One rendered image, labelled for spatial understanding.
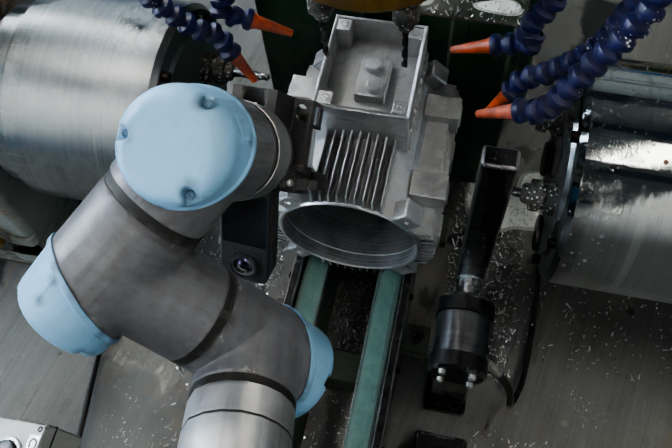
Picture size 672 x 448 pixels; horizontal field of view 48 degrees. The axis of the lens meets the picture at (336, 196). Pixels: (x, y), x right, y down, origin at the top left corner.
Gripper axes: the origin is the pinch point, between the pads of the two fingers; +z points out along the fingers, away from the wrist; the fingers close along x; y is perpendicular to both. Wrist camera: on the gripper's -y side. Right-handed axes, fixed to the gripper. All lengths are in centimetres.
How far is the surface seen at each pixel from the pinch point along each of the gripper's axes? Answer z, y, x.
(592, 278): 2.5, -5.3, -31.3
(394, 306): 12.1, -13.6, -11.7
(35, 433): -13.4, -26.4, 17.4
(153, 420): 13.9, -34.0, 16.2
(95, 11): 0.1, 14.1, 24.4
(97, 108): -3.4, 3.8, 20.9
